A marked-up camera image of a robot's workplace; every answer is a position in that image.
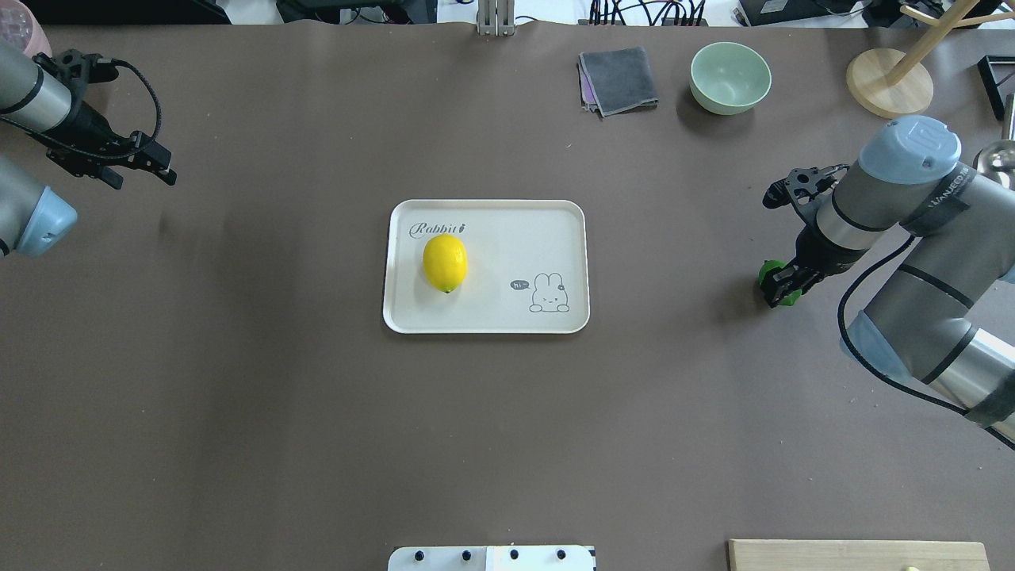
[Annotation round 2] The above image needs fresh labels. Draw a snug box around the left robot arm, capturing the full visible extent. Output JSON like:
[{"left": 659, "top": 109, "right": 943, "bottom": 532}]
[{"left": 1, "top": 42, "right": 178, "bottom": 258}]

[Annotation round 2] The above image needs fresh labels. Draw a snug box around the green lime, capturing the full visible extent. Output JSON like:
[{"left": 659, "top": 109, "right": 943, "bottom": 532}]
[{"left": 758, "top": 259, "right": 802, "bottom": 308}]

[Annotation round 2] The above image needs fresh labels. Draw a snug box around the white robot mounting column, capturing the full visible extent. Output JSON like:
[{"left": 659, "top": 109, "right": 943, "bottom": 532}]
[{"left": 387, "top": 543, "right": 597, "bottom": 570}]

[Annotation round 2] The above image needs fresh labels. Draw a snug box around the pink bowl with ice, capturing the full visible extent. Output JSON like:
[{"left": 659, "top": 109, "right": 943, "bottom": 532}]
[{"left": 1, "top": 1, "right": 53, "bottom": 57}]

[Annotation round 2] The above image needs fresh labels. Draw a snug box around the white rabbit tray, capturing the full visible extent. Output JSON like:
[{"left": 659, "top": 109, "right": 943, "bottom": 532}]
[{"left": 381, "top": 199, "right": 591, "bottom": 334}]

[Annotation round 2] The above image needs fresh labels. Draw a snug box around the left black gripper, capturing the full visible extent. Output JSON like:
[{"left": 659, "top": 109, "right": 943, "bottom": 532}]
[{"left": 32, "top": 48, "right": 178, "bottom": 190}]

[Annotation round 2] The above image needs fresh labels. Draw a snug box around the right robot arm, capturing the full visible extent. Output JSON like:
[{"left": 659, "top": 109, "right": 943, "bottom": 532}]
[{"left": 758, "top": 115, "right": 1014, "bottom": 446}]

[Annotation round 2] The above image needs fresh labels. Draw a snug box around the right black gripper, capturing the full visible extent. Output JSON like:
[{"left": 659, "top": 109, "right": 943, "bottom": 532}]
[{"left": 764, "top": 165, "right": 865, "bottom": 308}]

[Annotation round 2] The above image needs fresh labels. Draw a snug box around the wooden cutting board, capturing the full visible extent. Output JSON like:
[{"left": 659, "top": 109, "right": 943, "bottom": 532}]
[{"left": 726, "top": 538, "right": 990, "bottom": 570}]

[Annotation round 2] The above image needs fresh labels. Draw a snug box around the aluminium frame post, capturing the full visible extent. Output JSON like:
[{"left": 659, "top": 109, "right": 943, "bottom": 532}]
[{"left": 476, "top": 0, "right": 517, "bottom": 35}]

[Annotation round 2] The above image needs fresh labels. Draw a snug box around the wooden cup tree stand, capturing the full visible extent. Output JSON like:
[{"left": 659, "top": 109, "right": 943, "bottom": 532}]
[{"left": 847, "top": 1, "right": 1014, "bottom": 119}]

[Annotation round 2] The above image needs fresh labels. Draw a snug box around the grey folded cloth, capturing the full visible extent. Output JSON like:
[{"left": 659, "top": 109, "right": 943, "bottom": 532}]
[{"left": 577, "top": 46, "right": 659, "bottom": 118}]

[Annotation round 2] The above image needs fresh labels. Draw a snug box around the metal scoop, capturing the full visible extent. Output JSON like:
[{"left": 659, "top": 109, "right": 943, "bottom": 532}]
[{"left": 975, "top": 93, "right": 1014, "bottom": 190}]

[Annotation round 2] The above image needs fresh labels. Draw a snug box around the green ceramic bowl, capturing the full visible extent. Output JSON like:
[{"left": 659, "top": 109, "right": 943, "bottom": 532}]
[{"left": 690, "top": 42, "right": 773, "bottom": 116}]

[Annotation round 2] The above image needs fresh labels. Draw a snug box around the yellow lemon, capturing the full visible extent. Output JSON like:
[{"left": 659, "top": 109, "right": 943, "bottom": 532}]
[{"left": 422, "top": 232, "right": 469, "bottom": 293}]

